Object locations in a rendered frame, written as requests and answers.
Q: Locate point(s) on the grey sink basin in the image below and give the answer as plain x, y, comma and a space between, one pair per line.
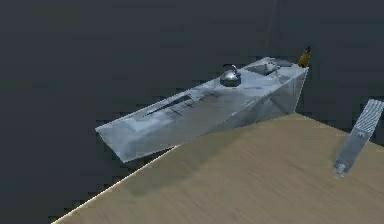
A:
266, 68

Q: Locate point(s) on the silver kettle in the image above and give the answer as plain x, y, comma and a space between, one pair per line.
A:
230, 78

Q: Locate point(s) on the brown bottle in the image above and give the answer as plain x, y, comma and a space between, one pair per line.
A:
304, 58

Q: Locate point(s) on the grey kitchen counter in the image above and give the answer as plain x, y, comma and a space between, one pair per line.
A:
186, 116

